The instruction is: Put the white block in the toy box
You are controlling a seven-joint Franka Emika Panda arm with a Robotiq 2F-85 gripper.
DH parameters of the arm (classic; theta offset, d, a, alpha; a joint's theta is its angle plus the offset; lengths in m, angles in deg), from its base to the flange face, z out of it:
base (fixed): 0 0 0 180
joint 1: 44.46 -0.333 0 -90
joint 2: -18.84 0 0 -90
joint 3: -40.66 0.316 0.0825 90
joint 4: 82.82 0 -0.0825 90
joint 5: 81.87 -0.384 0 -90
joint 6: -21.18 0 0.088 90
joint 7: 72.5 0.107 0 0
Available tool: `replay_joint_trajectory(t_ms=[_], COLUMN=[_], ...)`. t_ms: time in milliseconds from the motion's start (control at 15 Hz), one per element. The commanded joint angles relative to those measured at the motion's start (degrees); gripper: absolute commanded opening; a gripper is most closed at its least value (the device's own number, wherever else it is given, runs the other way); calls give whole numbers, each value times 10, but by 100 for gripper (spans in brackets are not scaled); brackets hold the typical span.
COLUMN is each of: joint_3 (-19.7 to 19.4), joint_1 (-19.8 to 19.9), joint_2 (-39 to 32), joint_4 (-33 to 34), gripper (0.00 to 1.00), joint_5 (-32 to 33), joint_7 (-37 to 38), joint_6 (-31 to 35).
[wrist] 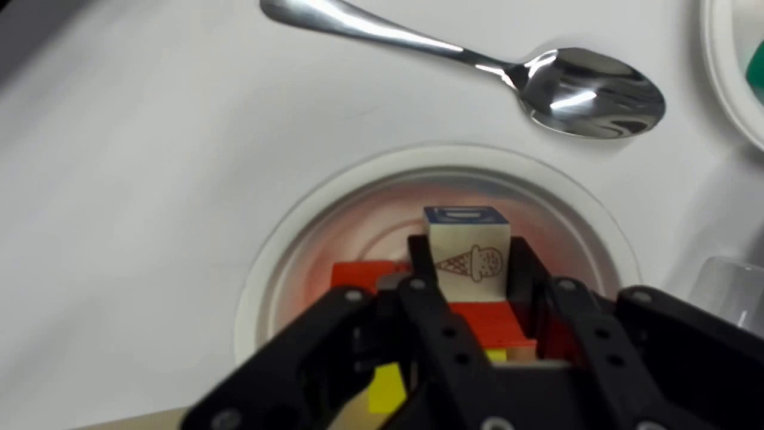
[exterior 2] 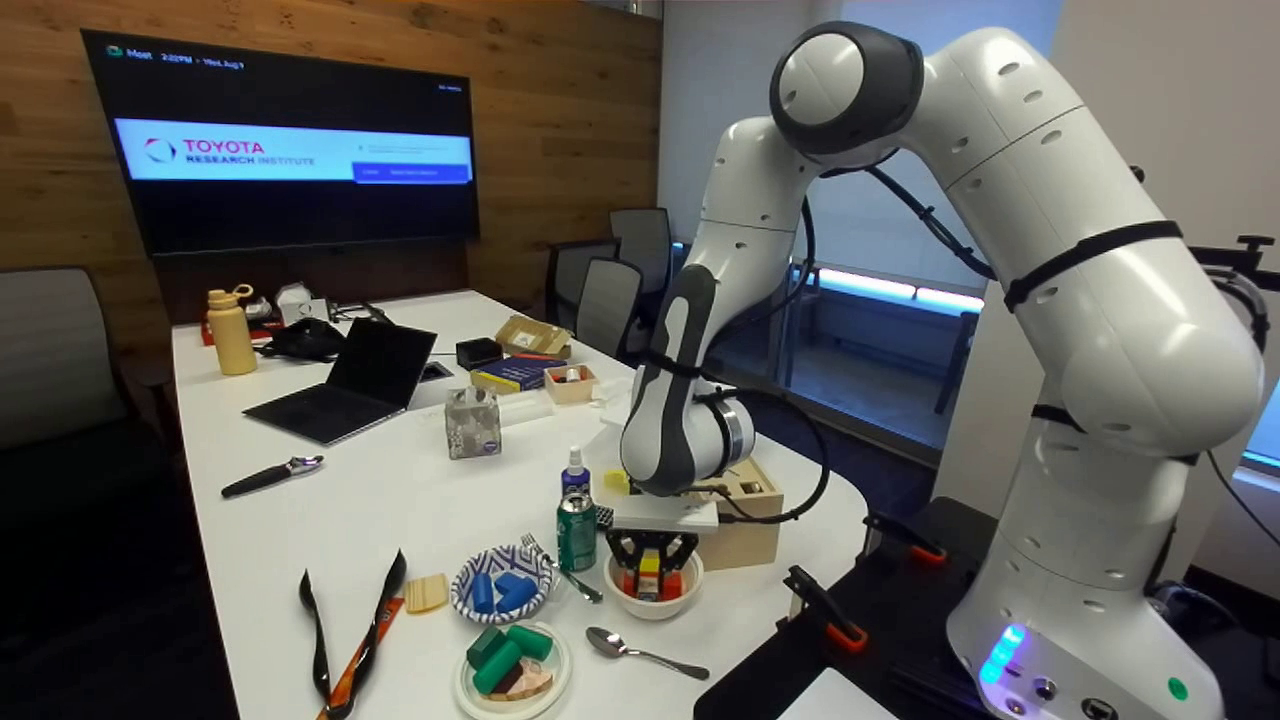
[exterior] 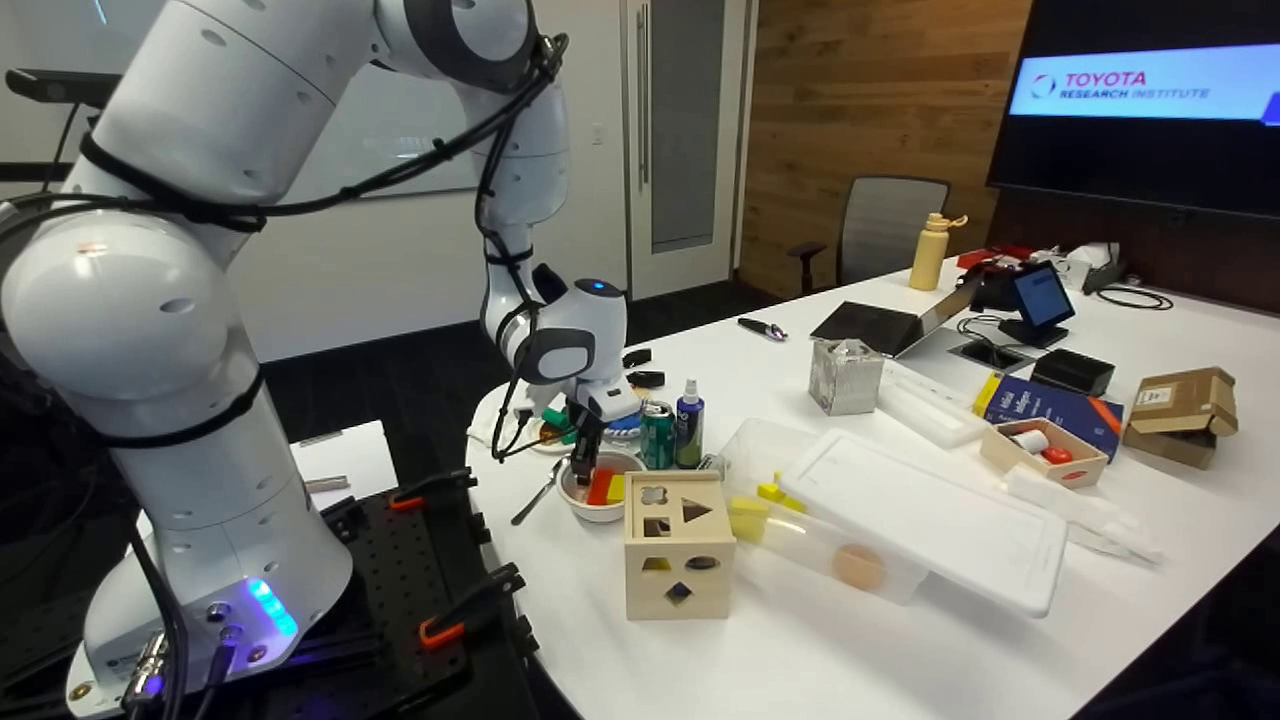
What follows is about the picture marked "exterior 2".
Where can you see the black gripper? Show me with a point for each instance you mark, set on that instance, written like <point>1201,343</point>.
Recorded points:
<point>668,544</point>

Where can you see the white block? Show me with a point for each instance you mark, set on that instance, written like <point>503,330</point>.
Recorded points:
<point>650,588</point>

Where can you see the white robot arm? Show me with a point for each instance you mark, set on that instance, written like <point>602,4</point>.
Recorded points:
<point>1140,359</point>

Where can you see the wooden toy box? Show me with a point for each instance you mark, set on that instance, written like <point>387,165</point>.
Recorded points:
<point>747,505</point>

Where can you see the green block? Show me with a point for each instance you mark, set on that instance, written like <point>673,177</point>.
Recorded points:
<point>499,659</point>

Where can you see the small beige block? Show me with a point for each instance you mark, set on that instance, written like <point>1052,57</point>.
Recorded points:
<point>426,592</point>

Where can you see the grey patterned cube box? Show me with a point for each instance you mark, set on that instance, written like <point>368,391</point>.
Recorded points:
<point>475,425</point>

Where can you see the tan cardboard box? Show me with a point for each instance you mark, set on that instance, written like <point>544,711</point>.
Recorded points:
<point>534,339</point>

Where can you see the white bowl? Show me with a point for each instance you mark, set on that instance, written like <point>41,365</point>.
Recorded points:
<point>663,605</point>

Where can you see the green soda bottle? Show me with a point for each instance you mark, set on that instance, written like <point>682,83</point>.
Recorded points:
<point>576,517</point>

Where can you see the metal spoon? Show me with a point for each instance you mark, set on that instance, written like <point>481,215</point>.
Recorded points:
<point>613,645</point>

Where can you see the blue patterned bowl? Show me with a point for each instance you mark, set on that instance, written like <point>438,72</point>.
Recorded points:
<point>503,584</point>

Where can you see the white plate with blocks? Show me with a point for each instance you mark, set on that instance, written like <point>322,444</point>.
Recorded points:
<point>534,697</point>

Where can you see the black clamp orange tip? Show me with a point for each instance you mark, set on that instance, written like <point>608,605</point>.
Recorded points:
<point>836,630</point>

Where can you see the small wooden tray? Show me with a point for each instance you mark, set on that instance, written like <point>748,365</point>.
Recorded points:
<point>569,385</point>

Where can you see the black clamp far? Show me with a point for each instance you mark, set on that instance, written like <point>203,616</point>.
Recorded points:
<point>916,544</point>

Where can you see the black tray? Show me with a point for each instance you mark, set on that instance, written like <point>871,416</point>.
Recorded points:
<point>489,359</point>

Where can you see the grey office chair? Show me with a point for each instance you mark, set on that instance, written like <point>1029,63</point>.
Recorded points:
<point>608,290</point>

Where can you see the black laptop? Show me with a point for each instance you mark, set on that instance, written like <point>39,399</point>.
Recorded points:
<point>372,376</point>

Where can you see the black marker pen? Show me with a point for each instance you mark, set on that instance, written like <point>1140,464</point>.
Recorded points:
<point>276,473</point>

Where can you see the black bag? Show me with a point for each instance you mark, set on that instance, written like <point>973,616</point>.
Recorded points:
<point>306,343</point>

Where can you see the yellow water bottle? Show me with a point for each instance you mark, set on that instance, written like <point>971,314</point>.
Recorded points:
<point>230,330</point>

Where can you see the dark chair left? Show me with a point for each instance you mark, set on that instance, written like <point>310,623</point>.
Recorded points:
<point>70,434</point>

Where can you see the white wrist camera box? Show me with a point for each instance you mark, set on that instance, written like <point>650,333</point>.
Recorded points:
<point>664,515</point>

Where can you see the wall mounted tv screen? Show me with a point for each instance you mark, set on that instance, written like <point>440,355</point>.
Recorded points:
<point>232,151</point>

